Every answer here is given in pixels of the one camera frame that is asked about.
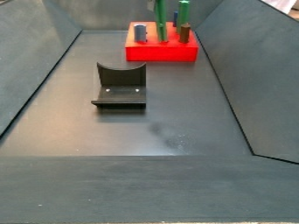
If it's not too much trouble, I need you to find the green star peg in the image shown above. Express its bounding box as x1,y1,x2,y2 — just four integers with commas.
176,0,191,32

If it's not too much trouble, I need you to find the red peg board block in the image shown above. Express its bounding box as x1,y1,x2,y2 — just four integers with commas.
126,21,199,62

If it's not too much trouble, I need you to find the brown cylinder peg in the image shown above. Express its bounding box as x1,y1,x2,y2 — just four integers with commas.
180,23,191,44

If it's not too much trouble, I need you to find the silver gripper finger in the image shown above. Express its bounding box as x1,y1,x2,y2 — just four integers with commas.
147,0,155,11

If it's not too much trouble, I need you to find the dark blue peg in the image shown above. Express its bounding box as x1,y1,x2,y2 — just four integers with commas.
172,10,179,27

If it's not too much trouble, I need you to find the green three prong object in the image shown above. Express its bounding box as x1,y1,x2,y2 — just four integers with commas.
154,0,168,42

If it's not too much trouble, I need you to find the black curved fixture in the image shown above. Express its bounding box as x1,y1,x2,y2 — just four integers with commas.
91,63,146,109

